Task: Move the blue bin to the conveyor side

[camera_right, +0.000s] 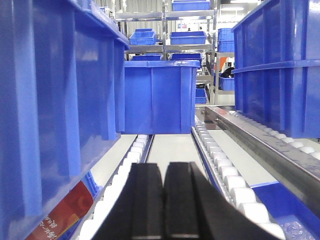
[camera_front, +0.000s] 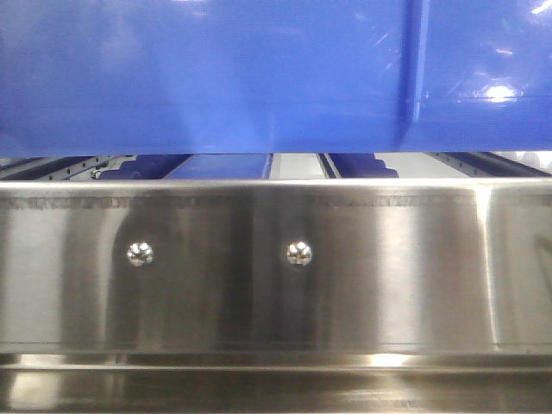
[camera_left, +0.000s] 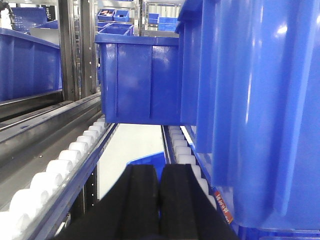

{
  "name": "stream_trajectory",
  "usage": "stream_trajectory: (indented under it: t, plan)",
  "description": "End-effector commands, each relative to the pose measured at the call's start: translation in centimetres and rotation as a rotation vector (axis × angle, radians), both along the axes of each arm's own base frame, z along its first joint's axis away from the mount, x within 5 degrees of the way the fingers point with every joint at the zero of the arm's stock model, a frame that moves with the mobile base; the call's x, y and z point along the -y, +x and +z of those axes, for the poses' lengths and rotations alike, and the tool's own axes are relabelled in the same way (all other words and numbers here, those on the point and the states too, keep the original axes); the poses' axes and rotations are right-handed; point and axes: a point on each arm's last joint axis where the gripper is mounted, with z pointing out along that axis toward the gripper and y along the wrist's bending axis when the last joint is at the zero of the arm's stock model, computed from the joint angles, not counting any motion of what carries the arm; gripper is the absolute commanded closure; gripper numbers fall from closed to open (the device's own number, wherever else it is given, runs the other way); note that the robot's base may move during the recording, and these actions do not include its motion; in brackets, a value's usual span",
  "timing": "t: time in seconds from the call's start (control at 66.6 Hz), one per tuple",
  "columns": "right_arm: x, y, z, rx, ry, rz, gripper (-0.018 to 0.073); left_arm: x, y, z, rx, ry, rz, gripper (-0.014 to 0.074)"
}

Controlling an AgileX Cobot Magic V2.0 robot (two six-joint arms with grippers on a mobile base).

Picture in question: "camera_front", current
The stainless steel conveyor side panel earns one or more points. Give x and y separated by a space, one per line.
423 295

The large blue plastic bin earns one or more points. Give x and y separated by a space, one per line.
238 77

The round steel bolt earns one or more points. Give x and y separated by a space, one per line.
140 254
299 253

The left round steel bolt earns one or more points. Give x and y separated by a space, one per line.
140 254

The right round steel bolt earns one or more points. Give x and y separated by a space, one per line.
299 253

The blue conveyor belt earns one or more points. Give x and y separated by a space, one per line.
248 166

